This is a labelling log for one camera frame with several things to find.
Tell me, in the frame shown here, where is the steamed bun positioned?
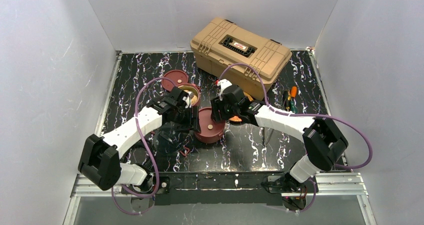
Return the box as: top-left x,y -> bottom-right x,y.
187,91 -> 199,107

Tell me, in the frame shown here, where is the red round lid front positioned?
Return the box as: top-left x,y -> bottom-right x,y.
198,107 -> 226,132

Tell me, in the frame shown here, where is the red round lid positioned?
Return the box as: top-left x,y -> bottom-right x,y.
198,107 -> 226,132
161,69 -> 189,92

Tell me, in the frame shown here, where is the red steel lunch bowl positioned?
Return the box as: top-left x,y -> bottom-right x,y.
194,127 -> 224,144
177,83 -> 201,107

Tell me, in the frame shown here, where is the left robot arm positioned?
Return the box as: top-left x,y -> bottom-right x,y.
77,87 -> 200,191

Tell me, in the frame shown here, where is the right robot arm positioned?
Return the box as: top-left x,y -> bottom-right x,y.
210,79 -> 349,184

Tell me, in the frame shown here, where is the red lunch box clip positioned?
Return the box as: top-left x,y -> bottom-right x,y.
179,146 -> 191,157

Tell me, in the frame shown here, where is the dark transparent round lid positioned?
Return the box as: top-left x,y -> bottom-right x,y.
152,124 -> 187,156

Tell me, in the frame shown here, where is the red round lid rear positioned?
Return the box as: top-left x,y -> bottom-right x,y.
161,69 -> 189,92

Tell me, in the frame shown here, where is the tan plastic toolbox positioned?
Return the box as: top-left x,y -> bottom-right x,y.
190,17 -> 292,100

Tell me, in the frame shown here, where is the orange green screwdriver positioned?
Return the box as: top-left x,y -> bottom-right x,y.
289,86 -> 298,114

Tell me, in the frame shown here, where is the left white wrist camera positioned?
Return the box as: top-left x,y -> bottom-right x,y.
183,91 -> 194,108

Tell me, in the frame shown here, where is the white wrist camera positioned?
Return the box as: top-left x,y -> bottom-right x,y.
216,79 -> 233,97
183,91 -> 194,108

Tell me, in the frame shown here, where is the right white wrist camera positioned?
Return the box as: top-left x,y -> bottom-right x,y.
216,79 -> 233,97

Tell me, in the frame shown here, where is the coiled black cable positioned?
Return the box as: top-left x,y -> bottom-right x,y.
120,140 -> 158,176

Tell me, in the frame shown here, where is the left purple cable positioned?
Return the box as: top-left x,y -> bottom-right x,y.
111,77 -> 178,217

